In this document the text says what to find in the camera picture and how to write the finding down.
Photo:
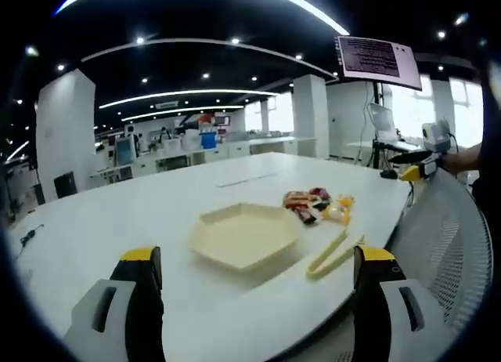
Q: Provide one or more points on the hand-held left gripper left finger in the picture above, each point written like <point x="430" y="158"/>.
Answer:
<point x="137" y="291"/>

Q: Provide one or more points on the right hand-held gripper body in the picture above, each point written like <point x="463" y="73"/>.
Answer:
<point x="434" y="136"/>

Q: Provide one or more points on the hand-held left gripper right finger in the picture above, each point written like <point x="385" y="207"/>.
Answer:
<point x="375" y="299"/>

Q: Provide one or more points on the cream food tongs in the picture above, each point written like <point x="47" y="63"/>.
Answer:
<point x="314" y="270"/>

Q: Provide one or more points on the yellow food packet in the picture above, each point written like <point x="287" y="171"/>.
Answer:
<point x="336" y="215"/>
<point x="345" y="199"/>

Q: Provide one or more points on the dark red food packet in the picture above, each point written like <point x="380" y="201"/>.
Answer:
<point x="319" y="192"/>

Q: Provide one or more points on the cream hexagonal container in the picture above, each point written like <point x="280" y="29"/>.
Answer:
<point x="242" y="236"/>

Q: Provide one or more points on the orange food packet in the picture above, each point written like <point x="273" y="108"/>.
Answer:
<point x="297" y="198"/>

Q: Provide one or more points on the small black device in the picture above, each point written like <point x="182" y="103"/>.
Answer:
<point x="388" y="174"/>

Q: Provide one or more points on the black monitor stand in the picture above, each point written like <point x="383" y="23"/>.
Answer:
<point x="377" y="154"/>

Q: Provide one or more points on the white laptop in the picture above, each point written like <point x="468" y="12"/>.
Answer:
<point x="381" y="119"/>

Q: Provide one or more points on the person's dark shirt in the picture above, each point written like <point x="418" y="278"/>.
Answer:
<point x="481" y="189"/>

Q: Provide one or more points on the white mesh office chair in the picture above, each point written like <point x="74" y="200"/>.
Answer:
<point x="450" y="240"/>

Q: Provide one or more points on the computer monitor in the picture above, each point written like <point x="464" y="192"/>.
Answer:
<point x="375" y="60"/>

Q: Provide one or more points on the black chair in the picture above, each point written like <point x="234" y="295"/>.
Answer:
<point x="39" y="194"/>
<point x="64" y="185"/>

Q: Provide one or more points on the light blue screen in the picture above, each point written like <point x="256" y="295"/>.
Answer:
<point x="125" y="150"/>

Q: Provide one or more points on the curved ceiling light strip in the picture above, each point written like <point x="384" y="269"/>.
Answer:
<point x="341" y="27"/>

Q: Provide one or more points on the blue box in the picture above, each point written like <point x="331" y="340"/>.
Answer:
<point x="208" y="141"/>

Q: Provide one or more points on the white counter desks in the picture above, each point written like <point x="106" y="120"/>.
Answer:
<point x="235" y="146"/>

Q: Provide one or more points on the red blue wall sign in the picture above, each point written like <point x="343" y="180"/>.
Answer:
<point x="205" y="121"/>

